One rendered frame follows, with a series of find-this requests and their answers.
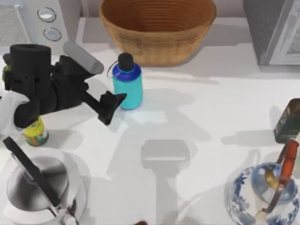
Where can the pale grey rounded box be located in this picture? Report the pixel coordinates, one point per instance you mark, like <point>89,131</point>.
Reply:
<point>82,57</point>

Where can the blue and white teapot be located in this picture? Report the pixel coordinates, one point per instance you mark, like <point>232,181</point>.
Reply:
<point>260,194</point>

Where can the pale microwave oven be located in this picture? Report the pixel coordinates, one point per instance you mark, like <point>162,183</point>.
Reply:
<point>25,22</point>

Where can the small green object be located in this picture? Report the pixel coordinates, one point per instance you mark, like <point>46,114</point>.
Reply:
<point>4,72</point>

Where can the yellow and green can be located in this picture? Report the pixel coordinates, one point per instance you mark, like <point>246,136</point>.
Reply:
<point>36,134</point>

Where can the grey cabinet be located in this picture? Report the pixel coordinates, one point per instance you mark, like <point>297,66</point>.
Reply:
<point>272,30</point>

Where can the round silver microwave knob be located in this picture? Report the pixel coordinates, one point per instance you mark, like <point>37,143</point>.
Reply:
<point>52,34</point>
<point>46,14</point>

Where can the small brown object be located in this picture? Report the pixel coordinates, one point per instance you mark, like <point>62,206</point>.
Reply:
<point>141,222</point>

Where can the brown wicker basket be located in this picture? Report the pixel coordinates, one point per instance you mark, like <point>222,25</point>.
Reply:
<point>157,30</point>

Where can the teal bottle with black cap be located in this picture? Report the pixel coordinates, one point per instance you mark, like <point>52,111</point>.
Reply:
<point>127,89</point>

